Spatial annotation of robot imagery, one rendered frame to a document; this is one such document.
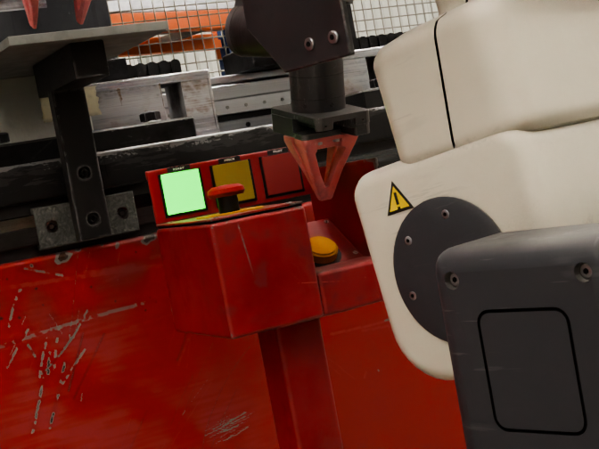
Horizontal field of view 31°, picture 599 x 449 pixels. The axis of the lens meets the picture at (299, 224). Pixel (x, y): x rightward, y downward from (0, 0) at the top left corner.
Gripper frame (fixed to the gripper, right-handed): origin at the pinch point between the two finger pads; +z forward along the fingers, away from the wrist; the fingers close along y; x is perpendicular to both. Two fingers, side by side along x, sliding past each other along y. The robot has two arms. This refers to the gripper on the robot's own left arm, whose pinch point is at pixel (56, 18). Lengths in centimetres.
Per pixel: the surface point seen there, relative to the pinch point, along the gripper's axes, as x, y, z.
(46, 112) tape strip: -9.7, -1.8, 15.5
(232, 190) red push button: 27.7, -8.7, 10.6
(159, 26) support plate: 9.5, -8.4, -1.2
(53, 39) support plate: 9.6, 3.8, -0.9
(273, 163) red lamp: 18.1, -19.1, 13.4
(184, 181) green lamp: 17.9, -8.1, 13.9
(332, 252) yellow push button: 31.7, -19.3, 18.2
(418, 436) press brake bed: 25, -41, 55
